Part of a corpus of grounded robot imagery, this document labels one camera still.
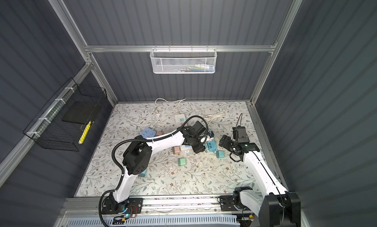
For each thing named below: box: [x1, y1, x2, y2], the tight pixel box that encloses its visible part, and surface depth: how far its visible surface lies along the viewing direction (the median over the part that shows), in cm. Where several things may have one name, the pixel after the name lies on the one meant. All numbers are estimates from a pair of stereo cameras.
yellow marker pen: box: [78, 120, 92, 144], surface depth 71 cm
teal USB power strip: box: [204, 139, 217, 153], surface depth 95 cm
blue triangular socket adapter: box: [140, 127, 157, 139], surface depth 101 cm
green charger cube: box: [178, 157, 187, 167], surface depth 89 cm
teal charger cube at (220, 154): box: [215, 150, 226, 159], surface depth 92 cm
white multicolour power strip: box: [174, 113, 187, 128], surface depth 107 cm
